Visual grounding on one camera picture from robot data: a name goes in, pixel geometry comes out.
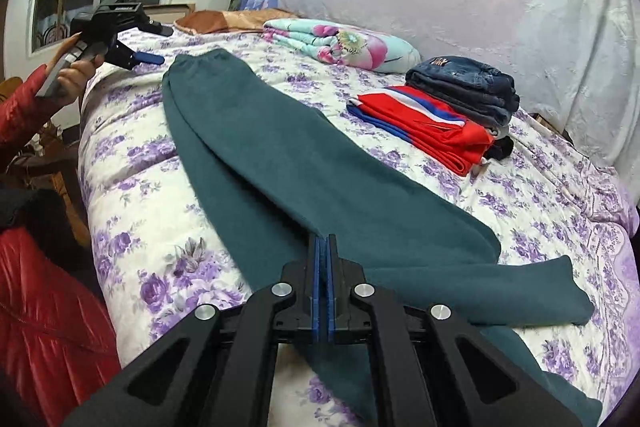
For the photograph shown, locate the dark green fleece pants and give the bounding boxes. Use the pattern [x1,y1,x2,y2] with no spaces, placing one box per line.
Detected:
[163,49,602,426]

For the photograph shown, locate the person's left hand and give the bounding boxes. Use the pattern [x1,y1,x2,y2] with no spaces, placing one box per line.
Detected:
[46,34,104,108]

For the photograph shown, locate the purple floral bedspread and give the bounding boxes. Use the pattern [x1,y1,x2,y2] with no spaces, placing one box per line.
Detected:
[79,30,639,411]

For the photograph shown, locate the folded red blue garment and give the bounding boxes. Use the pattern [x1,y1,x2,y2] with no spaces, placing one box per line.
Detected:
[346,86,495,176]

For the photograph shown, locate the folded floral blanket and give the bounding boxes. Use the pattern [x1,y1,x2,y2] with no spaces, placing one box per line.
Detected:
[262,18,421,74]

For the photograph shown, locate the folded black garment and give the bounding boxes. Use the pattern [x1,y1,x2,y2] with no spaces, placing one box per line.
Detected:
[483,135,514,161]

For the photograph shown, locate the folded blue jeans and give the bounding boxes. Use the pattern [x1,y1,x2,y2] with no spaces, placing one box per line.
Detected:
[406,55,520,129]

